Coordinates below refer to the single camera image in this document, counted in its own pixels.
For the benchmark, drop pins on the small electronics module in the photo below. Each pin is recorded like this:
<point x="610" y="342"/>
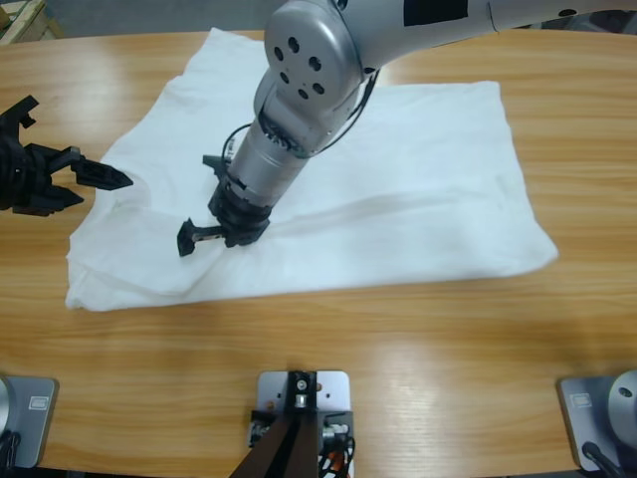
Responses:
<point x="259" y="430"/>
<point x="336" y="428"/>

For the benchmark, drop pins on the dark camera post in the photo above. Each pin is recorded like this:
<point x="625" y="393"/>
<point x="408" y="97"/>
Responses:
<point x="293" y="448"/>

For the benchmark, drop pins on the white mount plate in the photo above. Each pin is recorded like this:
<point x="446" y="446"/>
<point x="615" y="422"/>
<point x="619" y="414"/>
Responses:
<point x="333" y="393"/>

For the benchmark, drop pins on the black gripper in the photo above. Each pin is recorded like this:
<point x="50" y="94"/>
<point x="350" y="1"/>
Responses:
<point x="20" y="174"/>
<point x="244" y="219"/>

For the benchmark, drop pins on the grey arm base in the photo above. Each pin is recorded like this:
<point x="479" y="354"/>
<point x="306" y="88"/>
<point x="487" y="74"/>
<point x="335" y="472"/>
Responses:
<point x="587" y="413"/>
<point x="35" y="428"/>

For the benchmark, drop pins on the white t-shirt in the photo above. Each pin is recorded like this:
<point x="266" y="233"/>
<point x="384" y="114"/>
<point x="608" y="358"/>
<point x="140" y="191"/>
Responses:
<point x="398" y="199"/>

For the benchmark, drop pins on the wooden crate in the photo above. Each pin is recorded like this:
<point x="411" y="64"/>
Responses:
<point x="25" y="20"/>

